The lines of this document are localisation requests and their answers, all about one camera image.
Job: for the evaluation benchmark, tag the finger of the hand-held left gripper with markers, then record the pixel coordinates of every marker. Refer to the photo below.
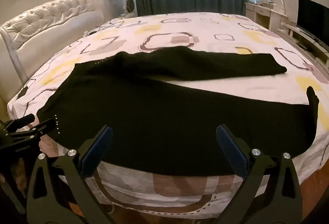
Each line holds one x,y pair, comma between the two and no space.
45,127
24,121

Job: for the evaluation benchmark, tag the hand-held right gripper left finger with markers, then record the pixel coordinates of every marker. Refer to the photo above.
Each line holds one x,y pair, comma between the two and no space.
99,145

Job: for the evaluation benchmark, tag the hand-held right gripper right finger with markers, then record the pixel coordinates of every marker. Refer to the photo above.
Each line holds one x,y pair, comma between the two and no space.
230,145

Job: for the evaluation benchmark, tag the black pants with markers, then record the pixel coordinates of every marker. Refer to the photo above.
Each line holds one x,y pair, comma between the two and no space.
154,124

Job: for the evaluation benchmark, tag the white tufted headboard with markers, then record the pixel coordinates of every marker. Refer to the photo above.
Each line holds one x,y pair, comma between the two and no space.
51,23

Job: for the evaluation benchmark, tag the printed bed sheet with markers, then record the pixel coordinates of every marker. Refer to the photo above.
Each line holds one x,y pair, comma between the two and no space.
180,26

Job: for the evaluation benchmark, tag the white television stand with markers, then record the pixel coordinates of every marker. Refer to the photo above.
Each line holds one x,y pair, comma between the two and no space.
303,36

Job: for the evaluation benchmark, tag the white dressing table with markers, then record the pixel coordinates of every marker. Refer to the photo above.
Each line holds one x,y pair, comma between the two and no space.
259,12

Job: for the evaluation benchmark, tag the black television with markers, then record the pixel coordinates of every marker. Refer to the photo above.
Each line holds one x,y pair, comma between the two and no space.
312,18

